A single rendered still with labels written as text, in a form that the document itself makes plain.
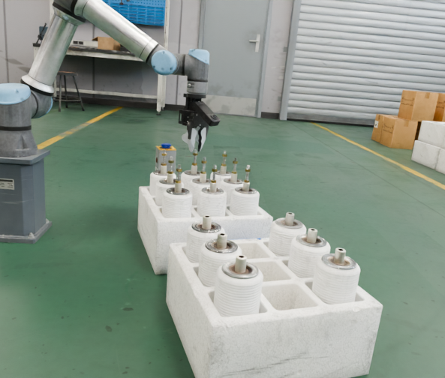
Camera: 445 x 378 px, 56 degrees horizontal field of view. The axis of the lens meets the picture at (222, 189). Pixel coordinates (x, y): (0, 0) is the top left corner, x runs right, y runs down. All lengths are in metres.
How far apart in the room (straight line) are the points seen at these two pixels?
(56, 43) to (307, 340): 1.26
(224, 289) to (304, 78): 5.72
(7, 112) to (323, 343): 1.19
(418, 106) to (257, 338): 4.16
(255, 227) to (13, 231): 0.84
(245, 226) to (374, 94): 5.54
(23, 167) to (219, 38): 5.05
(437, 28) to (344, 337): 6.41
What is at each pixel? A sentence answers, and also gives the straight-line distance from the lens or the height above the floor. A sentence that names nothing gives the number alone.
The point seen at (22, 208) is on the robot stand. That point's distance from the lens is 1.60.
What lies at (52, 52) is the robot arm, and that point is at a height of 0.65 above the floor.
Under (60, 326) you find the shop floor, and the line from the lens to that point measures 1.16.
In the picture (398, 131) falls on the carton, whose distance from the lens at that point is 4.79.
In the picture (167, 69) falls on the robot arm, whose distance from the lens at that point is 1.40.
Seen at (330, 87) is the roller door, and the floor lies 0.53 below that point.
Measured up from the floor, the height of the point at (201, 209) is 0.20.
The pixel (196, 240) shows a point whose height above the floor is 0.23.
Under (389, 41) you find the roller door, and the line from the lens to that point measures 6.84.
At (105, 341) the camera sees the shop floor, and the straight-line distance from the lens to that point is 1.09.
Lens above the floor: 0.64
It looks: 16 degrees down
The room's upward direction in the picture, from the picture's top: 5 degrees clockwise
